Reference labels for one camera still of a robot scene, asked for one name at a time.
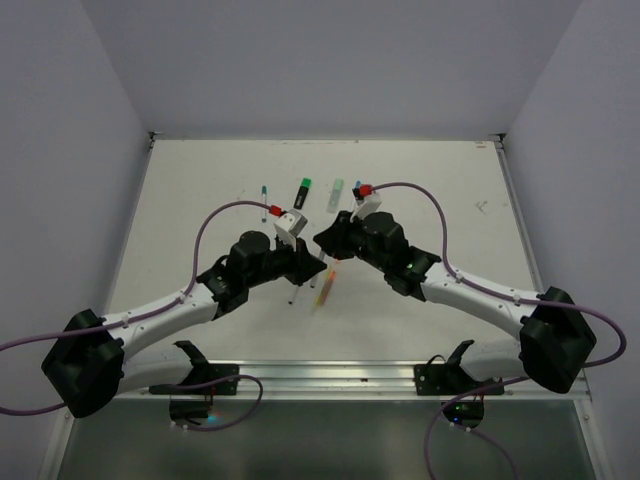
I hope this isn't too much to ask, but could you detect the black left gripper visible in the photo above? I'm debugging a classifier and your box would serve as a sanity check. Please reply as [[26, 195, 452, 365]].
[[245, 231, 326, 288]]

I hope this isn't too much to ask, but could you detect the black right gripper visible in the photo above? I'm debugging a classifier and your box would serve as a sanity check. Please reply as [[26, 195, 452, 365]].
[[314, 208, 390, 272]]

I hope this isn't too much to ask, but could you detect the orange brown highlighter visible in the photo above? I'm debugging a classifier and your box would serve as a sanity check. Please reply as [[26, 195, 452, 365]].
[[318, 270, 336, 305]]

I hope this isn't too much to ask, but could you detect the black capped whiteboard pen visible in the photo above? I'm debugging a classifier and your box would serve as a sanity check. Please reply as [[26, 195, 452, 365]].
[[288, 286, 301, 305]]

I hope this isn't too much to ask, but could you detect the yellow slim highlighter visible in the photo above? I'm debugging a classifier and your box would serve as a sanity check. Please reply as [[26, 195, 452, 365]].
[[312, 271, 335, 313]]

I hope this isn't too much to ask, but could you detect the pale green translucent highlighter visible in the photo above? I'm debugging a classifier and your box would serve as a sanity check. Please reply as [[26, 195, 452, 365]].
[[326, 178, 344, 213]]

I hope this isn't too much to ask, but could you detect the teal capped white marker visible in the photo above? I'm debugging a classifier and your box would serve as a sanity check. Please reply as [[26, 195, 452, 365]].
[[261, 185, 269, 224]]

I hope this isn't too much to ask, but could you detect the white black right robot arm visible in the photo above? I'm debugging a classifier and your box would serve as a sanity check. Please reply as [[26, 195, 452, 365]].
[[314, 211, 596, 394]]

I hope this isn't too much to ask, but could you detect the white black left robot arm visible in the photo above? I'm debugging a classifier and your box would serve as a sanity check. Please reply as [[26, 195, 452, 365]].
[[42, 231, 327, 418]]

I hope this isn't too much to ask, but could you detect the black green capped highlighter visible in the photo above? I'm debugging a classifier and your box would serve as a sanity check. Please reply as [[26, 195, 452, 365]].
[[293, 178, 312, 210]]

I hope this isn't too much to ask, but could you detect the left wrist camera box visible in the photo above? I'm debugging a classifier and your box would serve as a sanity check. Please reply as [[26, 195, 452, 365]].
[[274, 210, 308, 249]]

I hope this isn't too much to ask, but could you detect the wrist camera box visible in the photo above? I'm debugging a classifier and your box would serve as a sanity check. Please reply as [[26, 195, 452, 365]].
[[351, 184, 382, 222], [274, 210, 308, 249]]

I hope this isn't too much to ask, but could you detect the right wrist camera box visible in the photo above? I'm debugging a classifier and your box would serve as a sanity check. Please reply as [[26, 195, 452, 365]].
[[351, 184, 382, 222]]

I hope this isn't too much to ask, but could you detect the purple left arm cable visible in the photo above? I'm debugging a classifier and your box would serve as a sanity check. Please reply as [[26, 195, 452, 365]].
[[0, 199, 284, 434]]

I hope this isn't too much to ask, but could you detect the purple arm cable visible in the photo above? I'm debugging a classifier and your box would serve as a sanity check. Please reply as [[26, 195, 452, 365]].
[[0, 199, 284, 434], [372, 180, 627, 480]]

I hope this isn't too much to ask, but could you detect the aluminium front rail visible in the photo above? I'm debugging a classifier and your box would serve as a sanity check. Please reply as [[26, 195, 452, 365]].
[[59, 357, 591, 401]]

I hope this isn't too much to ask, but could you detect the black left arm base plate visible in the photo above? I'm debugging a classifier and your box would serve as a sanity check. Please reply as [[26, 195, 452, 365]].
[[149, 364, 240, 426]]

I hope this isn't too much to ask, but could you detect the aluminium side rail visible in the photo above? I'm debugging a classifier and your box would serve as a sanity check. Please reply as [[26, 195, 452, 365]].
[[490, 136, 547, 294]]

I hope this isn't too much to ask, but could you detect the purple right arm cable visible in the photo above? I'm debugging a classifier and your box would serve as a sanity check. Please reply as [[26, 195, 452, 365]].
[[372, 180, 627, 480]]

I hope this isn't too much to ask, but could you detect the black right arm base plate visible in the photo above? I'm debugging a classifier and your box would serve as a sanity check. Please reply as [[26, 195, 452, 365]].
[[413, 362, 504, 429]]

